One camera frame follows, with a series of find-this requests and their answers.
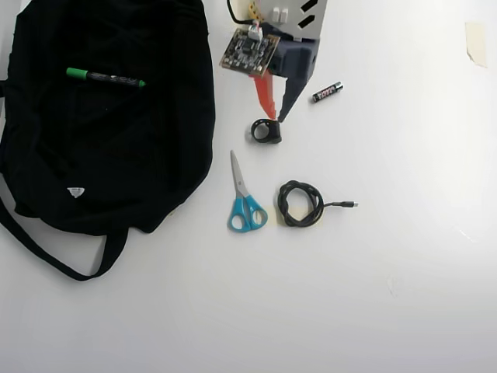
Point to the yellow perforated plastic block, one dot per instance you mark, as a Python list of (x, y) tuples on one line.
[(254, 11)]

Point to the short beige masking tape piece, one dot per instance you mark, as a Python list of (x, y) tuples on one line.
[(477, 42)]

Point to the black fabric bag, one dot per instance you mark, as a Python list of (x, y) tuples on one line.
[(97, 136)]

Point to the white grey teal robot arm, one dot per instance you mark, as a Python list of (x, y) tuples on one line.
[(295, 27)]

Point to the green capped black marker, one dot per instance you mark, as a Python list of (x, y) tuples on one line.
[(108, 78)]

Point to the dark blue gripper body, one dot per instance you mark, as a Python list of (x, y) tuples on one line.
[(298, 66)]

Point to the black AAA battery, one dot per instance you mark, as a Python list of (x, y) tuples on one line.
[(326, 92)]

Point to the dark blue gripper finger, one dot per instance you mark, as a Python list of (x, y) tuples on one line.
[(292, 93)]

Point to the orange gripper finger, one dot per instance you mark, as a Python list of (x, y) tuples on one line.
[(266, 91)]

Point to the bare camera circuit board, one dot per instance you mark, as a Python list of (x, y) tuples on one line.
[(248, 52)]

